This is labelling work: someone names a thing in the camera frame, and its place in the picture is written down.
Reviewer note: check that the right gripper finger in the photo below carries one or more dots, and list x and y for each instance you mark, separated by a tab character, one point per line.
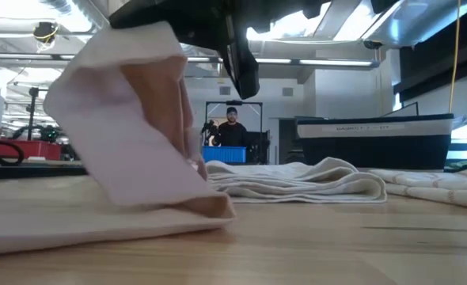
170	12
202	37

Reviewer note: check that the beige-checked white towel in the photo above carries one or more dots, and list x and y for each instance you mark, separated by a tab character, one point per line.
297	184

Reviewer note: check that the plain pink towel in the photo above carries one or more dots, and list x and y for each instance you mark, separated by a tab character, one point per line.
118	158

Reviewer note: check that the red-checked white towel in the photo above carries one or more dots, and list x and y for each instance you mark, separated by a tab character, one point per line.
435	186

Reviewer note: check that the black background robot arm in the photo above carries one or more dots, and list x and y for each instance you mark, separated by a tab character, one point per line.
209	130
45	132

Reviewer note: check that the person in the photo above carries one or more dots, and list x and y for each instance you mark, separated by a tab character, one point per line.
231	132

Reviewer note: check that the blue plastic crate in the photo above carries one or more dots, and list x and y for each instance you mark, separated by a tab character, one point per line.
223	154

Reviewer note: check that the long ceiling light bar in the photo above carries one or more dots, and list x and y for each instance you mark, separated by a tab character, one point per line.
328	62

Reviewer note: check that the navy fabric basket white band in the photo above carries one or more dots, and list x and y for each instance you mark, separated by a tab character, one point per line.
376	150

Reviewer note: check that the navy white striped container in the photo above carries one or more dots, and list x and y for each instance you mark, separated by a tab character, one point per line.
461	147

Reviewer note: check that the black rectangular frame rig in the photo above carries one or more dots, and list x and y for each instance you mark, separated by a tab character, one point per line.
233	103

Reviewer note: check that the black tall camera rig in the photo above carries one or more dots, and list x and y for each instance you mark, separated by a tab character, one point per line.
32	111

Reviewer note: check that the black metal table frame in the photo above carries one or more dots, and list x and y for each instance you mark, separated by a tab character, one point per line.
31	169

